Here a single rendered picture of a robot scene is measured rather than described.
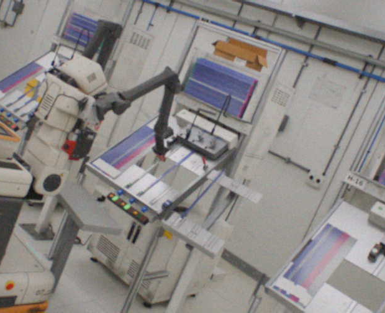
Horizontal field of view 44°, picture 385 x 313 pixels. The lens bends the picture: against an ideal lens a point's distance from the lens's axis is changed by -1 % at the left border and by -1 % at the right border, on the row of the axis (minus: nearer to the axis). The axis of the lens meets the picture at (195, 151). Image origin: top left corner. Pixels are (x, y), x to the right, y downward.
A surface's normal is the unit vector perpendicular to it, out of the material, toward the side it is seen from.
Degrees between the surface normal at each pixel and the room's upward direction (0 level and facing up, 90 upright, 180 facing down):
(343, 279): 90
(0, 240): 90
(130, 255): 90
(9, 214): 90
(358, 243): 45
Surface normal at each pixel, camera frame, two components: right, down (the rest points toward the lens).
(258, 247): -0.56, -0.11
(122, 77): 0.73, 0.40
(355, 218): -0.11, -0.73
